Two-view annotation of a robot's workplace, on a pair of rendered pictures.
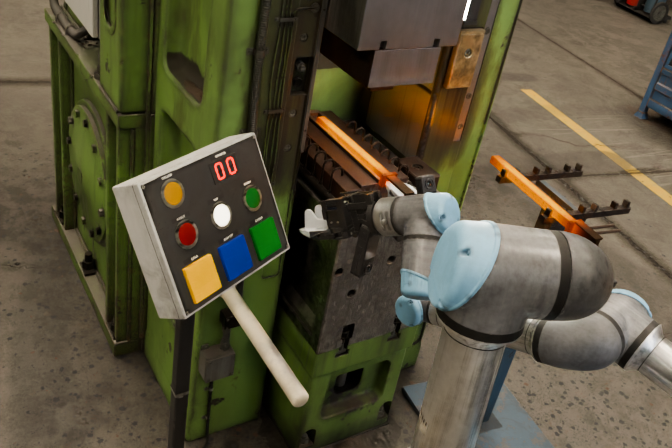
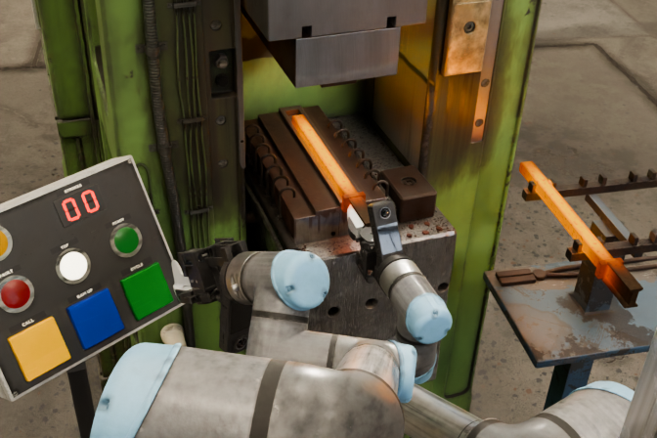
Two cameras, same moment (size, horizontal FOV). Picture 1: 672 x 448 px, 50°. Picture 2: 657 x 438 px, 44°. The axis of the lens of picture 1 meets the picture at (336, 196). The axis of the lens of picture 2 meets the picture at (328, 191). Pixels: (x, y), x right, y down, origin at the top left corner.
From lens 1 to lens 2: 0.57 m
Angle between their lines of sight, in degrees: 13
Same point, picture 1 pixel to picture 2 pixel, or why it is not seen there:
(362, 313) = not seen: hidden behind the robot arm
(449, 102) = (455, 93)
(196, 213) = (31, 266)
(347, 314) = not seen: hidden behind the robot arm
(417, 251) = (258, 335)
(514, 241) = (184, 388)
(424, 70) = (380, 59)
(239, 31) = (119, 24)
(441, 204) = (288, 271)
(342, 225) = (200, 286)
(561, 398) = not seen: outside the picture
